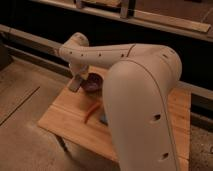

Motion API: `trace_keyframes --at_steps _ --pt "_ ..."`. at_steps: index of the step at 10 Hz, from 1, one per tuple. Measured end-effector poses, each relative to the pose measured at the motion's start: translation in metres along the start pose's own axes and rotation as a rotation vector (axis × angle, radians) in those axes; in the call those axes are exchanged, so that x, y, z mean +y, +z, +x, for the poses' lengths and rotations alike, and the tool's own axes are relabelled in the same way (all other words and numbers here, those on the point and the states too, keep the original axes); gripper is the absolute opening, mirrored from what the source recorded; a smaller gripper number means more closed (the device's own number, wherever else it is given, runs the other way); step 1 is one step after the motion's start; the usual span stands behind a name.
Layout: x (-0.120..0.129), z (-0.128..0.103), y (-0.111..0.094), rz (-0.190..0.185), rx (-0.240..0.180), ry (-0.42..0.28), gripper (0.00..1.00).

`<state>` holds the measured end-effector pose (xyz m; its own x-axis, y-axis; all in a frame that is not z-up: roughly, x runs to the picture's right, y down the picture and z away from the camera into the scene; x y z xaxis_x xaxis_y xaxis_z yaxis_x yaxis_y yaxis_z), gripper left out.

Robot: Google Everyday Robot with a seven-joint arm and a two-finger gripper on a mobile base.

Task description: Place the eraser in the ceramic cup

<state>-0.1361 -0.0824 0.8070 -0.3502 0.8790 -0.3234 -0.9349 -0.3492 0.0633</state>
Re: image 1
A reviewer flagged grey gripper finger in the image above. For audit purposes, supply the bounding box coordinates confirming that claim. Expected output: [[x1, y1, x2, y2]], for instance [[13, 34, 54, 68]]
[[68, 75, 84, 92]]

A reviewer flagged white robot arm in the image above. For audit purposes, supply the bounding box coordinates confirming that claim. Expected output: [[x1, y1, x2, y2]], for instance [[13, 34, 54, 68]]
[[59, 32, 182, 171]]

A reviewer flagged dark ceramic bowl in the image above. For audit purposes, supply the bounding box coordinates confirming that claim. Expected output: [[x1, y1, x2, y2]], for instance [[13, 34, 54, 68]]
[[81, 73, 103, 93]]

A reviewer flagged red chili pepper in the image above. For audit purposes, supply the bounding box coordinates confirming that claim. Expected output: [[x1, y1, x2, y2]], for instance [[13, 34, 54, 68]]
[[84, 101, 102, 124]]

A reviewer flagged wooden table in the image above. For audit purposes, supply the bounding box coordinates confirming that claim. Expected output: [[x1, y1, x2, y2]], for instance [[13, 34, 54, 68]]
[[38, 87, 191, 171]]

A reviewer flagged blue sponge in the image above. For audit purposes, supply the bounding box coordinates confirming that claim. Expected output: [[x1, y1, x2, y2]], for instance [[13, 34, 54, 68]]
[[100, 113, 108, 125]]

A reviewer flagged metal table leg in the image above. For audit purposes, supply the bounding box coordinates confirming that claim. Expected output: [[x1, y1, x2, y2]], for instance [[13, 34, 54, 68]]
[[55, 135, 69, 153]]

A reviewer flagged wooden plank on ledge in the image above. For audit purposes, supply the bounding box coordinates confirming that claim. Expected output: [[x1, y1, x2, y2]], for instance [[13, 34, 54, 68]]
[[134, 10, 211, 33]]

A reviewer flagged metal bracket on ledge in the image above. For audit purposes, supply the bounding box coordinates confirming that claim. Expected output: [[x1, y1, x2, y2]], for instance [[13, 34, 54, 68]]
[[120, 0, 136, 19]]

